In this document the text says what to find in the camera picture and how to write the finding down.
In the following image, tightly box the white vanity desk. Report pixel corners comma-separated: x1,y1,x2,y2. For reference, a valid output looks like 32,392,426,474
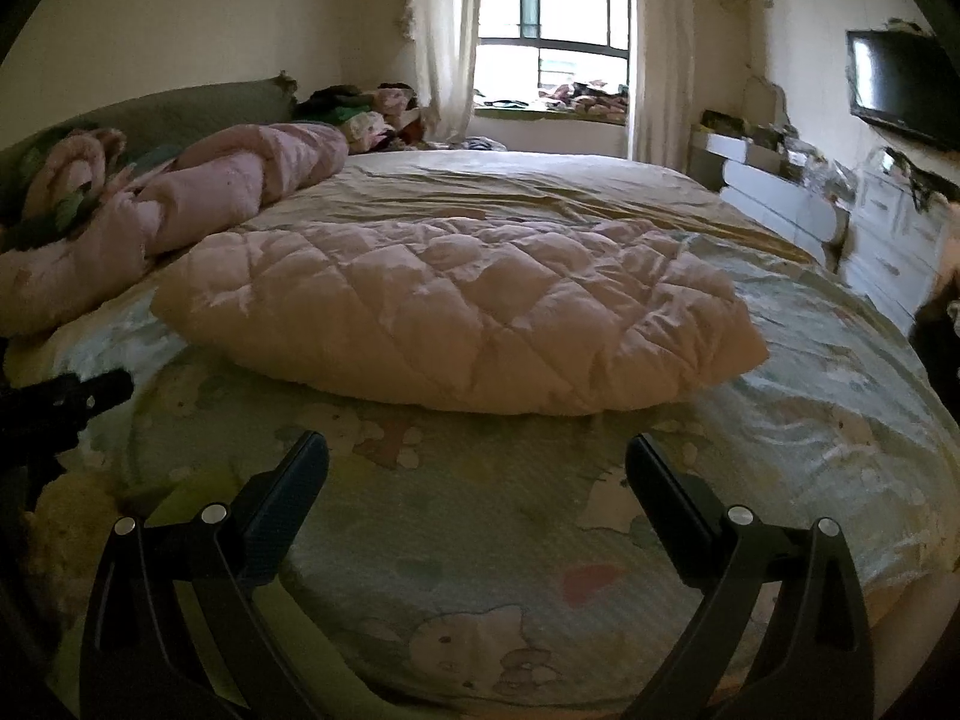
690,127,852,256

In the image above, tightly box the black television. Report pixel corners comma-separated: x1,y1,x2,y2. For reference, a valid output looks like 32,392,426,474
846,28,960,152

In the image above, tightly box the window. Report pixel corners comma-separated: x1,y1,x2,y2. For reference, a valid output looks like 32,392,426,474
476,0,635,110

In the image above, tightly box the clutter of small items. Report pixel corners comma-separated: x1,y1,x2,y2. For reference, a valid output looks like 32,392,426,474
701,111,856,188

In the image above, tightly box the clothes heap on windowsill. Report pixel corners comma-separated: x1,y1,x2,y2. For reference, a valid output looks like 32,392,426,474
540,79,629,117

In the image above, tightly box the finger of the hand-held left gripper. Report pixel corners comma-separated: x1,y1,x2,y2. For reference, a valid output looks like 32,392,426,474
75,370,136,413

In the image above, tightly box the white curtain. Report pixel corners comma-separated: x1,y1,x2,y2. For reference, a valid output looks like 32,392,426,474
626,0,695,173
405,0,485,143

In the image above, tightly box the yellow bed sheet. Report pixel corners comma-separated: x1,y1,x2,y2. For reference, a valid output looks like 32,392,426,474
247,150,818,263

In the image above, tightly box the pile of clothes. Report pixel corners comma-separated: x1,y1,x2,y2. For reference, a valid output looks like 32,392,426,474
296,82,443,155

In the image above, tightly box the pink quilted coat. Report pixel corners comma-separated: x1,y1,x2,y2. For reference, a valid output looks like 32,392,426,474
150,214,770,417

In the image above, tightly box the yellow fluffy cushion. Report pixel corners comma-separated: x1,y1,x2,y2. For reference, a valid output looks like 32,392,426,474
30,465,121,616

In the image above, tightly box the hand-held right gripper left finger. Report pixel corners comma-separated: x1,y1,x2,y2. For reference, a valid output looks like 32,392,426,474
79,431,331,720

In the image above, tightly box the vanity mirror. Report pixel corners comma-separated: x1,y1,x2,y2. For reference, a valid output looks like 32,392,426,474
742,75,788,128

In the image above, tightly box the light blue printed blanket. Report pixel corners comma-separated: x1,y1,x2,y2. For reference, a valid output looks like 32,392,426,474
30,229,960,713

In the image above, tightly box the dark object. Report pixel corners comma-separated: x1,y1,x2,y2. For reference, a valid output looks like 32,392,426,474
907,300,960,391

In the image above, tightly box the pink rolled comforter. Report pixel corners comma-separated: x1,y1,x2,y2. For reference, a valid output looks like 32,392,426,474
0,122,350,338

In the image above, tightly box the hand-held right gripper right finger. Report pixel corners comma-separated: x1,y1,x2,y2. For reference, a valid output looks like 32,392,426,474
625,433,877,720

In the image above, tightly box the green headboard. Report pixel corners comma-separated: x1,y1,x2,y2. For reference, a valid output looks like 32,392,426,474
0,75,297,188

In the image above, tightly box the floral rolled blanket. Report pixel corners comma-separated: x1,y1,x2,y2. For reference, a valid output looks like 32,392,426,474
19,127,128,230

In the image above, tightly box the white dresser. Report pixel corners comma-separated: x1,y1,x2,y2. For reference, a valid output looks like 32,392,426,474
836,157,960,323

